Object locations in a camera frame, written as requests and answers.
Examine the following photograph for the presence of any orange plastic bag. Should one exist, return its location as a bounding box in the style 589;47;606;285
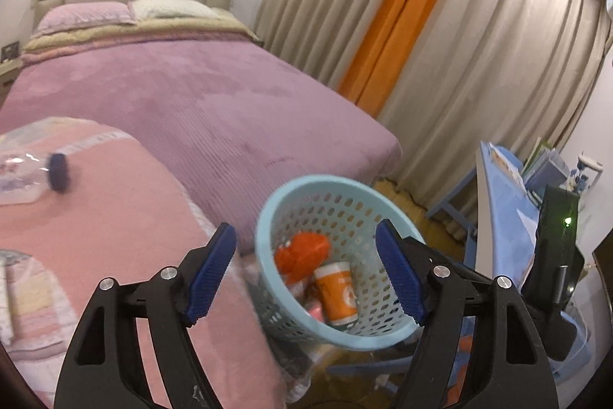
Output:
274;232;331;286

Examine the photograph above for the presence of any small dark picture frame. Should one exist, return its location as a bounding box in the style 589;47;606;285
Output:
1;41;20;62

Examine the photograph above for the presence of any beige curtain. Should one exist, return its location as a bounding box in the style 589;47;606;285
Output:
254;0;612;207

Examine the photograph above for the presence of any orange curtain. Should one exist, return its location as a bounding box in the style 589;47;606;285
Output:
339;0;438;117

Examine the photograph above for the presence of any orange white paper cup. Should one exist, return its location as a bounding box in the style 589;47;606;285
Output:
314;261;359;329

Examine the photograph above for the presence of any clear plastic water bottle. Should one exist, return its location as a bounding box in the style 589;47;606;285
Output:
1;151;70;207

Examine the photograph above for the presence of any beige nightstand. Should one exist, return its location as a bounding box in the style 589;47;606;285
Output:
0;58;23;105

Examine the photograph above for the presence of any purple bed cover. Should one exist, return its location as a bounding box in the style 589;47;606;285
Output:
1;33;401;253

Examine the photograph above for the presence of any pink elephant blanket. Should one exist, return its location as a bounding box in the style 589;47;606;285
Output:
1;117;286;408

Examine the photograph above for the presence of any light blue plastic basket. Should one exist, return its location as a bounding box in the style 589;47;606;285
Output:
251;174;422;351

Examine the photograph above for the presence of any cream dotted pillow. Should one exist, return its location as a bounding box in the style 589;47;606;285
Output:
129;0;219;21

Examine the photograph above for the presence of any stack of books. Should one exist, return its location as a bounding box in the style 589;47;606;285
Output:
521;137;569;208

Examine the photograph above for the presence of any beige folded quilt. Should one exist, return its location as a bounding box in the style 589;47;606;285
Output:
22;9;258;55

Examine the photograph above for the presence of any purple pillow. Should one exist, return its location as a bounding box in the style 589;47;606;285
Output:
33;1;136;37

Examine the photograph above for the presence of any pink yogurt drink bottle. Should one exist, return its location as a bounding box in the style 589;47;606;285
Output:
288;279;326;323

